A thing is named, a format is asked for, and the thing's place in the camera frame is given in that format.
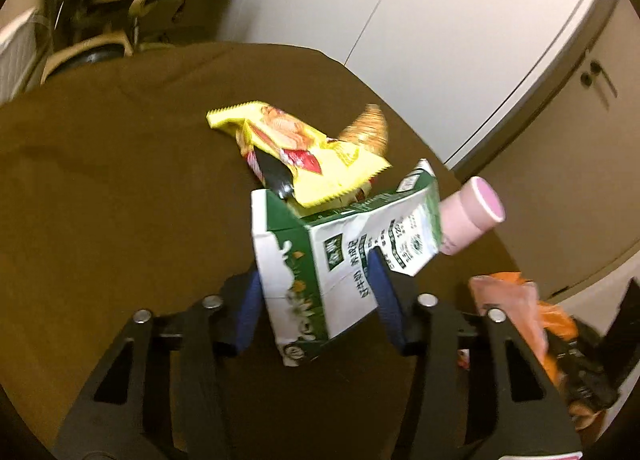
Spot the yellow snack wrapper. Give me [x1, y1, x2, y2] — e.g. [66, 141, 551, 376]
[206, 101, 390, 209]

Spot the white quilted mattress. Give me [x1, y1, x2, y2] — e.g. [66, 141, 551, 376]
[0, 8, 52, 104]

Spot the orange plastic snack bag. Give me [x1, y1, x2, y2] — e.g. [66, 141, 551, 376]
[456, 271, 582, 391]

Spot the green white milk carton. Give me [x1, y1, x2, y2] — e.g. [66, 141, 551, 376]
[250, 159, 442, 367]

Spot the black silver foil wrapper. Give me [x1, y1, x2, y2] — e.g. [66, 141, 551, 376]
[254, 148, 294, 200]

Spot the door handle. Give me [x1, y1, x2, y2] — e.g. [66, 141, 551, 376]
[579, 60, 618, 104]

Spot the pink cylindrical cup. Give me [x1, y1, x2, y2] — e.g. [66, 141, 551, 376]
[439, 176, 506, 255]

